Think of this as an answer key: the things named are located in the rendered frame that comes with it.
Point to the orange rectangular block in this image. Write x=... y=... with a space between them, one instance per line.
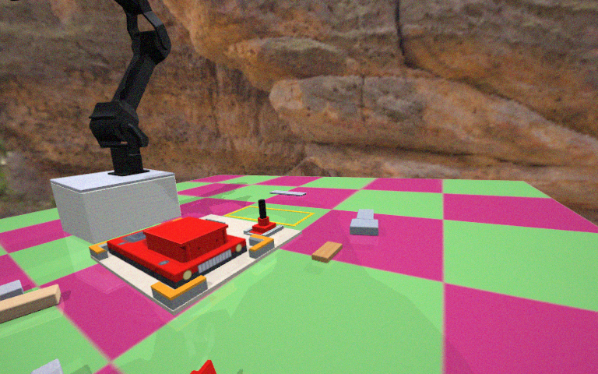
x=327 y=252

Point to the tan rectangular bar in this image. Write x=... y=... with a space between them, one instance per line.
x=23 y=305

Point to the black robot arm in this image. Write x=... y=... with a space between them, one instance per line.
x=116 y=121

